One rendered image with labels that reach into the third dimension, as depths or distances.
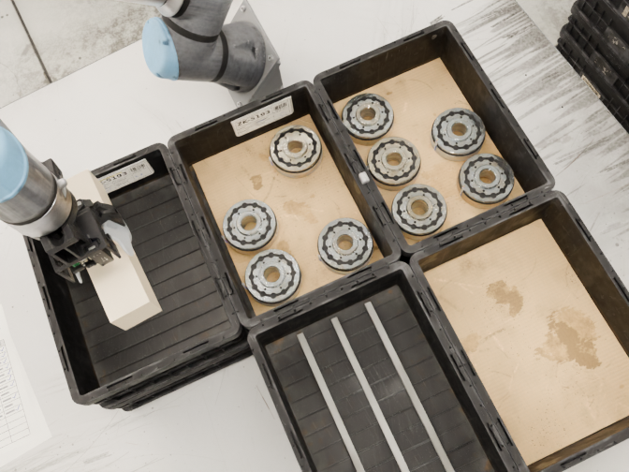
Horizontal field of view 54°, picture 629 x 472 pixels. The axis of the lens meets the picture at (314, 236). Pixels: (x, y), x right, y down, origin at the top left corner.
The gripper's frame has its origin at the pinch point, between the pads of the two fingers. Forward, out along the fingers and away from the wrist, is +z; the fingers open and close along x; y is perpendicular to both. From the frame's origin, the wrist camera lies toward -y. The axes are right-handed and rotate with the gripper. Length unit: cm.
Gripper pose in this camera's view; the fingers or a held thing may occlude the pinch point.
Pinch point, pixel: (102, 245)
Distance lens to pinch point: 97.4
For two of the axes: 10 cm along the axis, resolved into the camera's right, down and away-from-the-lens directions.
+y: 4.8, 8.2, -3.1
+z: 0.6, 3.2, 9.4
